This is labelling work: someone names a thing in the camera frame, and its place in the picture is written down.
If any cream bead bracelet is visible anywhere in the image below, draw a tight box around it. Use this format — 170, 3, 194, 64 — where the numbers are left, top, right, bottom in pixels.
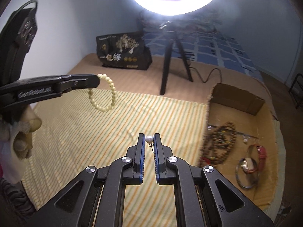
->
88, 73, 117, 113

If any brown wooden bead mala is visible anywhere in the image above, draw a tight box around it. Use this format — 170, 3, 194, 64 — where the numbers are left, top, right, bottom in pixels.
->
198, 121, 237, 167

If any silver metal bangle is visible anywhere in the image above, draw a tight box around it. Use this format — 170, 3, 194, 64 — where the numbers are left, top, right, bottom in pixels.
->
235, 157, 260, 190

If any red strap wristwatch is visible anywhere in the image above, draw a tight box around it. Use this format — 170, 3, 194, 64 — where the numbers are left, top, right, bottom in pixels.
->
240, 144, 267, 174

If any green jade red-cord pendant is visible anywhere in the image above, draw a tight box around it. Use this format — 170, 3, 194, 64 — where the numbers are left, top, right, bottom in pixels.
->
199, 157, 213, 168

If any left gloved hand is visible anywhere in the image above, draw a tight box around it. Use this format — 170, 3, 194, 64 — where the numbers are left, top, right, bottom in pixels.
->
1, 106, 42, 184

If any black snack bag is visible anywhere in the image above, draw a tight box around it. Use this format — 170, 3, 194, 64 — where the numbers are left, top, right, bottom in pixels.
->
96, 31, 152, 70

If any cardboard box tray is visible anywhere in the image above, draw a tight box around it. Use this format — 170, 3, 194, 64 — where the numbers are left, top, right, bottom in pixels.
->
200, 83, 279, 210

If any tan bed sheet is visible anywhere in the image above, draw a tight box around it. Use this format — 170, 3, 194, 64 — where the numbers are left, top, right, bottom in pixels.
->
66, 53, 277, 121

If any black tripod stand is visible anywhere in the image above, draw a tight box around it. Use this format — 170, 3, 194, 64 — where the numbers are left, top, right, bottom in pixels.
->
160, 21, 194, 96

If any blue plaid blanket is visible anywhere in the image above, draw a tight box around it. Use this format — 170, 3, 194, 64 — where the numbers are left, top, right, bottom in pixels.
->
143, 29, 263, 82

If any black metal rack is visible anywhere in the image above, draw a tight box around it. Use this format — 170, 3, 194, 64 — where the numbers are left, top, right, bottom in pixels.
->
288, 73, 302, 109

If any black power cable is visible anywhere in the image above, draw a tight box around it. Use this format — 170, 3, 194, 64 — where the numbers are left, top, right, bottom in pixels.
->
189, 66, 223, 84

